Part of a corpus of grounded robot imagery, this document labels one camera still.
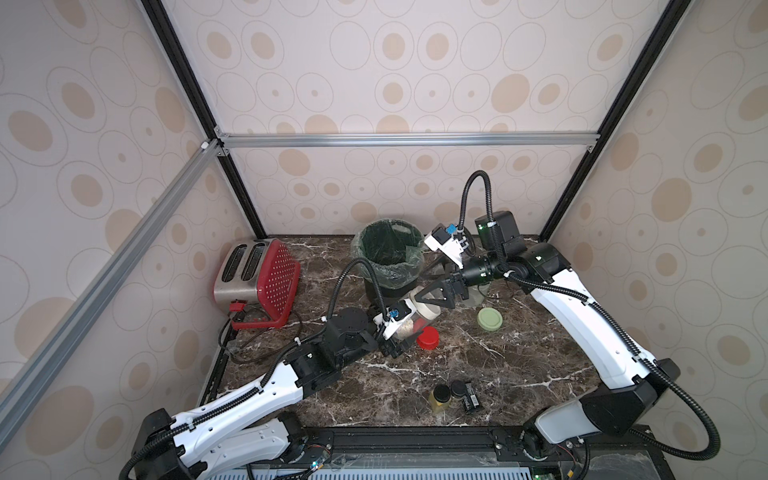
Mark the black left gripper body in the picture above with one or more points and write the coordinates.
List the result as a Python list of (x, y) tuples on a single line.
[(391, 345)]

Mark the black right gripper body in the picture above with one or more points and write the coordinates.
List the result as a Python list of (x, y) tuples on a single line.
[(454, 284)]

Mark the beige lid jar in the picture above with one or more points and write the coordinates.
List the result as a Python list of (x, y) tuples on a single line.
[(419, 316)]

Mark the red jar lid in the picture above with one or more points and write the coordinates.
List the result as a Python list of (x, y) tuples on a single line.
[(428, 339)]

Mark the light green jar lid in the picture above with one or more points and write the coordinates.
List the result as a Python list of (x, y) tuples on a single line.
[(489, 319)]

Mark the clear oatmeal jar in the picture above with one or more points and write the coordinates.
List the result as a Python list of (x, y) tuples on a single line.
[(477, 296)]

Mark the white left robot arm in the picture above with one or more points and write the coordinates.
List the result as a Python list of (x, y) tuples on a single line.
[(248, 425)]

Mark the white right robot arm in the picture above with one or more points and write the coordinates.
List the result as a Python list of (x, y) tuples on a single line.
[(486, 245)]

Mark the black trash bin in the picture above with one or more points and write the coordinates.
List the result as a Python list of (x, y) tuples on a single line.
[(396, 280)]

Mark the yellow spice jar black lid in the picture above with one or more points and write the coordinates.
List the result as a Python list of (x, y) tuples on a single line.
[(440, 398)]

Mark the dark spice jar black lid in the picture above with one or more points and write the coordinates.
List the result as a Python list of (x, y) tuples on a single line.
[(459, 391)]

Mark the small black box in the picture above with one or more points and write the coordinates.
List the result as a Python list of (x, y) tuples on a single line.
[(471, 401)]

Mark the red polka dot toaster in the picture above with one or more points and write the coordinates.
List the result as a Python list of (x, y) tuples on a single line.
[(257, 284)]

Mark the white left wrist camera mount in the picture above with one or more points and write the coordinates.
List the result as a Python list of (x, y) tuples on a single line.
[(398, 322)]

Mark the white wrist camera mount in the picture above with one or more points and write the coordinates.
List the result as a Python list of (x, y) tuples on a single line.
[(450, 241), (398, 322)]

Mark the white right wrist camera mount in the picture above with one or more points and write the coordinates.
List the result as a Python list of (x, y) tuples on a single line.
[(450, 241)]

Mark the aluminium frame rail back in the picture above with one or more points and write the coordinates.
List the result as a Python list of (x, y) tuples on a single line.
[(228, 141)]

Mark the aluminium frame rail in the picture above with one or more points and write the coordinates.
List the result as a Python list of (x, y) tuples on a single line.
[(40, 371), (228, 141)]

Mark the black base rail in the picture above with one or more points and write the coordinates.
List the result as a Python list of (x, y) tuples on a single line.
[(503, 444)]

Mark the aluminium frame rail left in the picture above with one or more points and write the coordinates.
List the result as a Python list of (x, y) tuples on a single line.
[(40, 371)]

